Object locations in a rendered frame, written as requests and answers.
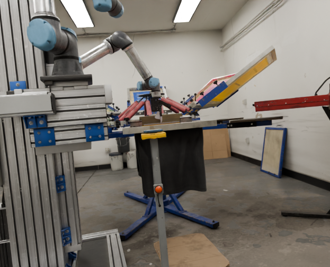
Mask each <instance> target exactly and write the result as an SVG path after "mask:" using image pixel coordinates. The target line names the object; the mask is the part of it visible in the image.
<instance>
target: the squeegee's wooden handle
mask: <svg viewBox="0 0 330 267"><path fill-rule="evenodd" d="M180 117H182V113H175V114H163V115H162V123H163V122H174V121H179V122H180ZM139 120H142V126H143V125H144V124H151V123H160V119H155V115H151V116H144V117H139Z"/></svg>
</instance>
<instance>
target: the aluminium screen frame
mask: <svg viewBox="0 0 330 267"><path fill-rule="evenodd" d="M212 126H217V120H192V122H184V123H173V124H161V125H154V126H143V127H130V126H128V127H124V128H122V133H123V135H126V134H137V133H144V130H154V129H162V130H163V131H166V130H178V129H189V128H201V127H212Z"/></svg>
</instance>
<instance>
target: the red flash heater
mask: <svg viewBox="0 0 330 267"><path fill-rule="evenodd" d="M315 106H328V107H330V93H328V94H326V95H316V96H305V97H295V98H289V99H279V100H268V101H258V102H254V107H255V112H260V111H271V110H283V109H295V108H307V107H315Z"/></svg>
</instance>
